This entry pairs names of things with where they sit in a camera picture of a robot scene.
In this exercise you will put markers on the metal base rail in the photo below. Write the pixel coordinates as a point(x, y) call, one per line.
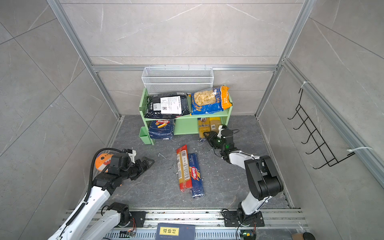
point(209, 224)

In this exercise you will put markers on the Ankara spaghetti packet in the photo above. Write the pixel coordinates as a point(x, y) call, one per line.
point(203, 126)

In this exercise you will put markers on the blue orange shell pasta bag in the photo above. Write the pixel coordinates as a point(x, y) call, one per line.
point(210, 101)

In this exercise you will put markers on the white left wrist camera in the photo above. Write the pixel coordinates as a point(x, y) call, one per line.
point(132, 154)

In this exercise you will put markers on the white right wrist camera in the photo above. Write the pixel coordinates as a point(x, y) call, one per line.
point(221, 127)

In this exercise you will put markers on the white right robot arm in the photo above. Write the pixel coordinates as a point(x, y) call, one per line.
point(263, 179)

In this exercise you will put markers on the blue spaghetti packet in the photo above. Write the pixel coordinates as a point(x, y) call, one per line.
point(197, 182)

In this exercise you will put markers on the green wooden shelf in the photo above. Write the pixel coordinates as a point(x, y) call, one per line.
point(185, 125)

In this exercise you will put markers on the orange shark plush toy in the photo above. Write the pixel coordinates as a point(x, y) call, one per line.
point(102, 161)

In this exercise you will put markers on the black wire hook rack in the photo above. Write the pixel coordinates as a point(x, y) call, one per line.
point(315, 136)

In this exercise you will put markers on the blue Barilla pasta box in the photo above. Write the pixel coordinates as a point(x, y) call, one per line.
point(162, 129)

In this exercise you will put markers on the white wire mesh basket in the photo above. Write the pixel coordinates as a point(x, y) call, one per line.
point(159, 80)

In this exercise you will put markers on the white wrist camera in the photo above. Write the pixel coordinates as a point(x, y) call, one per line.
point(221, 127)
point(132, 154)

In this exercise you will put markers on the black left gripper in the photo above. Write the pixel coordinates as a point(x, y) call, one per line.
point(142, 168)

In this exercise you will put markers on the red spaghetti packet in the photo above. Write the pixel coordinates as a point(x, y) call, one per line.
point(185, 181)

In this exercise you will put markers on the black pasta bag white label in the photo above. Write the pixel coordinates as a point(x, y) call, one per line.
point(167, 106)

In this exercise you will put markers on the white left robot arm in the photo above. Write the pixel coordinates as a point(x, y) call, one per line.
point(76, 227)

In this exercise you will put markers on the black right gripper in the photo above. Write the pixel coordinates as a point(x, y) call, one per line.
point(211, 138)

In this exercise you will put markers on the yellow spaghetti packet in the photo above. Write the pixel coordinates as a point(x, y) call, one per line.
point(215, 123)

